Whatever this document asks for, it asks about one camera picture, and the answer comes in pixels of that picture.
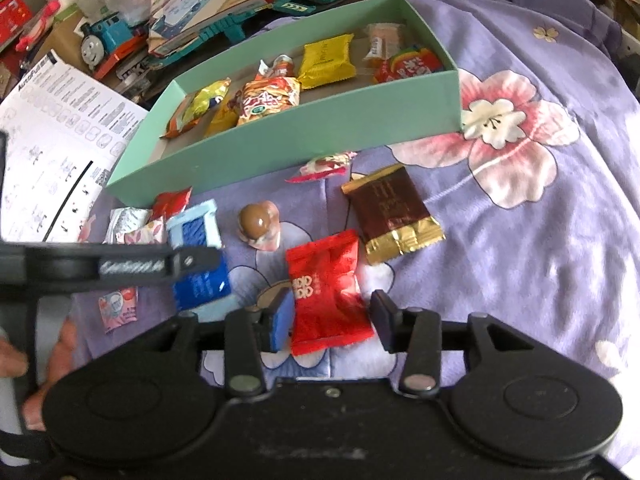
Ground plain yellow snack packet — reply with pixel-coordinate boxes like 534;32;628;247
297;34;357;90

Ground orange noodle snack packet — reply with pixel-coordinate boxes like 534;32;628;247
236;76;302;127

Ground black white toy piece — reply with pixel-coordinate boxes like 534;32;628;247
116;55;151;92

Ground red rainbow candy packet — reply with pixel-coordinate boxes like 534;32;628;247
372;47;445;84

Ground pink plastic toy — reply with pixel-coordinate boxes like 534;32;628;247
14;0;62;53

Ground blue wafer packet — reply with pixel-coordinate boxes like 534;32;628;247
165;199;241;323

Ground chocolate ball candy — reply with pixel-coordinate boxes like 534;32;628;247
237;200;281;251

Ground teal cardboard box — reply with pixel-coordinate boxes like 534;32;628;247
106;0;461;208

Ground purple floral blanket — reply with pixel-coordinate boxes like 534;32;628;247
70;0;640;461

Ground brown gold snack packet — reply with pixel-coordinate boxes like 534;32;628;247
341;163;447;266

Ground person's left hand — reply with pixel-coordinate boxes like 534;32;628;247
0;320;79;423

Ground orange silver snack packet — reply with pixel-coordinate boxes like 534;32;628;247
161;78;232;140

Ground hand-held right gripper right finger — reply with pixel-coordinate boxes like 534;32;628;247
370;289;538;397

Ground blue toy train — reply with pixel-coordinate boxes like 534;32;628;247
80;16;148;80

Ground teal toy track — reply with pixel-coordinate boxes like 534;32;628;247
147;0;321;68

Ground white instruction sheet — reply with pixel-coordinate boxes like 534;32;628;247
0;50;151;246

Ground plain red snack packet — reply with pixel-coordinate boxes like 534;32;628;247
285;230;375;357

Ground red box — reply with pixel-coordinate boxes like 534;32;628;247
0;0;26;53

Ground clear sausage snack packet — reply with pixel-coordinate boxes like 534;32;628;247
362;22;407;63

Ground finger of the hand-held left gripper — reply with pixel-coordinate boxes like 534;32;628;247
95;245;222;290

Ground brown cardboard box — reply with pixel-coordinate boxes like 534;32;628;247
42;7;88;68

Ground small red snack packet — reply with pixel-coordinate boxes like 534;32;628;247
150;186;193;221

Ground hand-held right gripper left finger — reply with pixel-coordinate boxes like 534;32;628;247
150;287;297;401

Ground small pink sachet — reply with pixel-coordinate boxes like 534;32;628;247
97;286;139;335

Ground silver clear snack wrapper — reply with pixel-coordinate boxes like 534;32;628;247
105;206;151;246

